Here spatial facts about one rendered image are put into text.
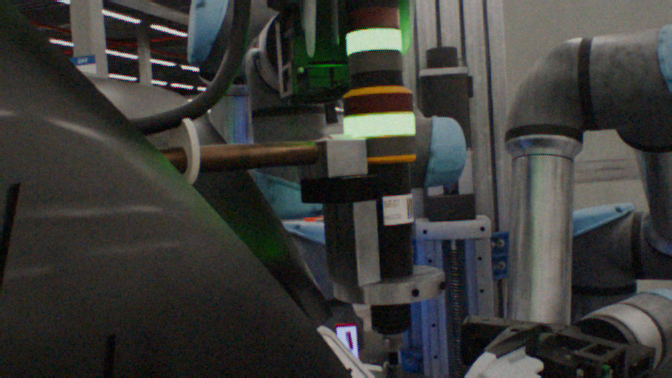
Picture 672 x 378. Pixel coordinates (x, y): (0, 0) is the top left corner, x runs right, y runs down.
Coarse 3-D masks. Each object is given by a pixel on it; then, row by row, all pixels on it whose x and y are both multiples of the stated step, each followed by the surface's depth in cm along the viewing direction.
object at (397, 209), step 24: (384, 168) 41; (408, 168) 42; (384, 192) 41; (408, 192) 42; (384, 216) 41; (408, 216) 42; (384, 240) 41; (408, 240) 42; (384, 264) 42; (408, 264) 42; (384, 312) 42; (408, 312) 43
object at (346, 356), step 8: (320, 328) 39; (328, 336) 39; (336, 336) 39; (328, 344) 39; (336, 344) 39; (344, 344) 39; (336, 352) 39; (344, 352) 39; (352, 352) 39; (344, 360) 39; (352, 360) 39; (352, 368) 39; (360, 368) 39; (360, 376) 39; (368, 376) 39
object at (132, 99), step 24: (120, 96) 45; (144, 96) 47; (168, 96) 49; (168, 144) 44; (216, 144) 47; (216, 192) 43; (240, 192) 44; (240, 216) 42; (264, 216) 43; (264, 240) 42; (288, 240) 43; (264, 264) 40; (288, 264) 41; (288, 288) 40; (312, 288) 41; (312, 312) 39
